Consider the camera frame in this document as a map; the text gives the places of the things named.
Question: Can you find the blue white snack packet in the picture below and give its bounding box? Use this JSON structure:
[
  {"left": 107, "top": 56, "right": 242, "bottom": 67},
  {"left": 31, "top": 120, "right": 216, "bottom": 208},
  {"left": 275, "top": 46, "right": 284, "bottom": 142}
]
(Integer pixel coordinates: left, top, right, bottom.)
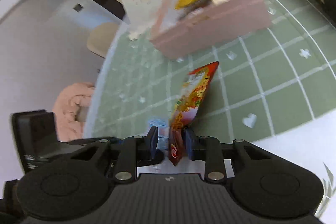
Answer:
[{"left": 146, "top": 118, "right": 172, "bottom": 146}]

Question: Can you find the red snack packet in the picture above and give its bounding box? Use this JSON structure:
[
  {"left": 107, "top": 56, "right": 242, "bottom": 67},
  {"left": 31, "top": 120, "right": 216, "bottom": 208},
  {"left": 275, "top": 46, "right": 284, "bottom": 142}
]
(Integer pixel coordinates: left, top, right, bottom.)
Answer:
[{"left": 168, "top": 61, "right": 219, "bottom": 165}]

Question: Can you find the pink blanket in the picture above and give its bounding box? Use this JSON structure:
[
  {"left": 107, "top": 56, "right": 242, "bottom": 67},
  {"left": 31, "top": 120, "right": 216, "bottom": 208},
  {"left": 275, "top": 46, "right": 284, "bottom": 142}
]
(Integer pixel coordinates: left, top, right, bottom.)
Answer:
[{"left": 52, "top": 82, "right": 95, "bottom": 142}]

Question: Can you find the green grid tablecloth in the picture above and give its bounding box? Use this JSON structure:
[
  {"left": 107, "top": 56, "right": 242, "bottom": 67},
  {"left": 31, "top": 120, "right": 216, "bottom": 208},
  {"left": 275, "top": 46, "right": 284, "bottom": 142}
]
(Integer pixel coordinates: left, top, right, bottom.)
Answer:
[{"left": 84, "top": 0, "right": 335, "bottom": 141}]

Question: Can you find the beige chair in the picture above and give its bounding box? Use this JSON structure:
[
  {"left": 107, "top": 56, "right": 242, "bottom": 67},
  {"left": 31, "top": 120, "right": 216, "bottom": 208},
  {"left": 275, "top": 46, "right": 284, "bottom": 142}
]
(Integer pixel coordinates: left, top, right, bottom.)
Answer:
[{"left": 87, "top": 22, "right": 119, "bottom": 58}]

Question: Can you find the pink cardboard box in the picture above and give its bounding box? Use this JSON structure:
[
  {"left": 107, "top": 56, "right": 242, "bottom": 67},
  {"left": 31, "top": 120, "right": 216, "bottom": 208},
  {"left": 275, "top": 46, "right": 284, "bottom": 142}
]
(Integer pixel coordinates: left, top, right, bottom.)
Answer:
[{"left": 149, "top": 0, "right": 271, "bottom": 59}]

